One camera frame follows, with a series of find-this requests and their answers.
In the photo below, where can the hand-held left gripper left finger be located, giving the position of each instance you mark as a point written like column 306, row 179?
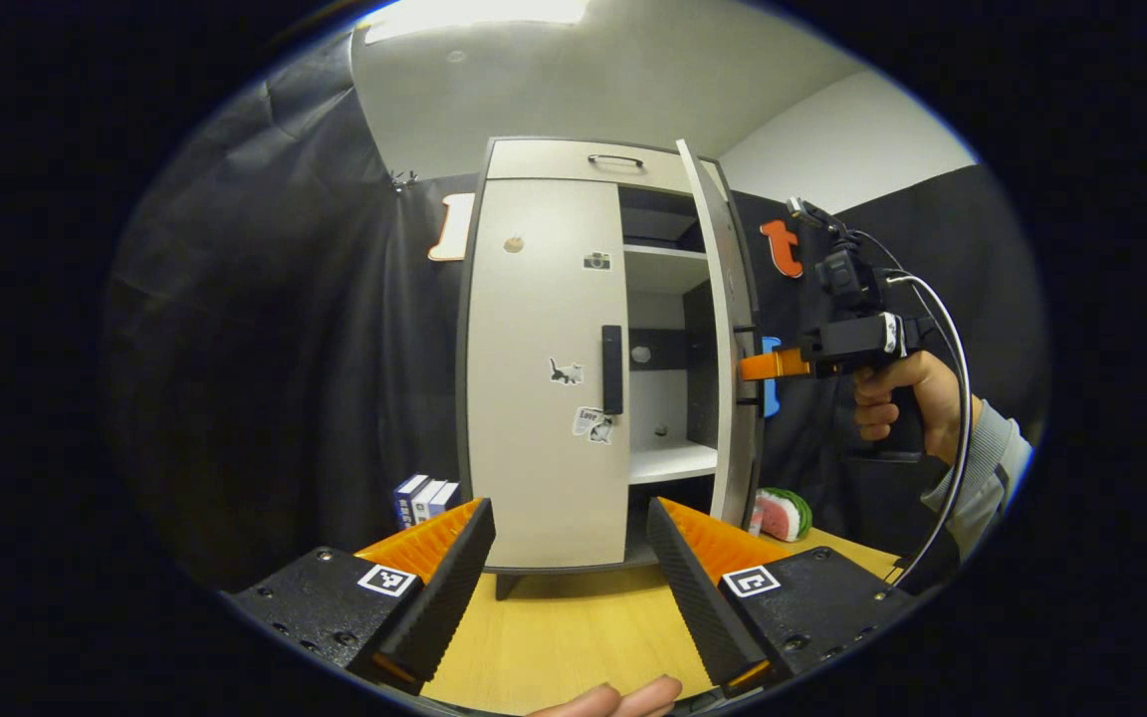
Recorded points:
column 444, row 607

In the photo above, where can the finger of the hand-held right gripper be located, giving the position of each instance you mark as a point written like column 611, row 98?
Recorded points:
column 778, row 365

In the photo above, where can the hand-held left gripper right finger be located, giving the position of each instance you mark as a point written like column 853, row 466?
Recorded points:
column 698, row 607

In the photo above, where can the beige cabinet door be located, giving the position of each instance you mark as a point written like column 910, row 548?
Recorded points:
column 728, row 299
column 534, row 329

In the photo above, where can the beige double-door shoe cabinet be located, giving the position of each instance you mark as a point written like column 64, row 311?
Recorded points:
column 658, row 398

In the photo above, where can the white cabinet shelf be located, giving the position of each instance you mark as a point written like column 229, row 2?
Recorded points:
column 668, row 463
column 663, row 253

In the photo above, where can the beige cabinet drawer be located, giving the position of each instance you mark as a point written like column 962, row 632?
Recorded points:
column 554, row 164

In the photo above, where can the grey-blue book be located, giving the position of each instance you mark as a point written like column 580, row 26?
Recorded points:
column 443, row 495

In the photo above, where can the dark blue book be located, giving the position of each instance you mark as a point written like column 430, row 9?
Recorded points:
column 406, row 498

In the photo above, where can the toy watermelon slice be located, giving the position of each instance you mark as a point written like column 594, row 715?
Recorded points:
column 783, row 515

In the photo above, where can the black backdrop cloth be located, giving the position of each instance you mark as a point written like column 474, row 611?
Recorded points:
column 285, row 349

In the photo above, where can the small metal clip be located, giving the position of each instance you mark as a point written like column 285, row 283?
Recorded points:
column 402, row 181

